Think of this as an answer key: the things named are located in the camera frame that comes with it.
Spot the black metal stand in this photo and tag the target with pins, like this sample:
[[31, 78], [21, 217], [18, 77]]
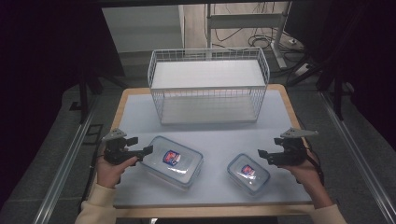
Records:
[[337, 90], [84, 93]]

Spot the white power strip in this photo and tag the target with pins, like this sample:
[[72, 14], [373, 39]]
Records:
[[301, 69]]

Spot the white metal desk frame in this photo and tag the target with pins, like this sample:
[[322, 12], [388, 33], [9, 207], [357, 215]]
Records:
[[246, 21]]

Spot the small clear food container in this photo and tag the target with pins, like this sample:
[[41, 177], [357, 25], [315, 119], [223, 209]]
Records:
[[248, 174]]

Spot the large clear food container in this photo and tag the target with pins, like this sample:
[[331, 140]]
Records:
[[171, 161]]

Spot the white cabinet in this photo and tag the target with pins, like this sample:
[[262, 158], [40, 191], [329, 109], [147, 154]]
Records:
[[143, 28]]

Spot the light blue table mat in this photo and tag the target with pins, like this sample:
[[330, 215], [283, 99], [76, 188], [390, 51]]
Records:
[[214, 140]]

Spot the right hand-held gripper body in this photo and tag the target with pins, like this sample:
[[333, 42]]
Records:
[[291, 151]]

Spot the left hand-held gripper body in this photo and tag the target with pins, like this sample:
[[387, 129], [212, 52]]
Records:
[[115, 152]]

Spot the dark curtain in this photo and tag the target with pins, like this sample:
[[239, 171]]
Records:
[[367, 62], [46, 62]]

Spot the aluminium floor rail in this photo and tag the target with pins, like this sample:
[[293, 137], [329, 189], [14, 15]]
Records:
[[62, 168], [361, 161]]

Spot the person's right hand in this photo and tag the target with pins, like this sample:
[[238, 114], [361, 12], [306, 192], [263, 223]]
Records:
[[302, 174]]

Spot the person's left hand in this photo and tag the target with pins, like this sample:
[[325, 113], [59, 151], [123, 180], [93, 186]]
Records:
[[109, 172]]

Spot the black floor frame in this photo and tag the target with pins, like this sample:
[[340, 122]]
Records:
[[93, 133]]

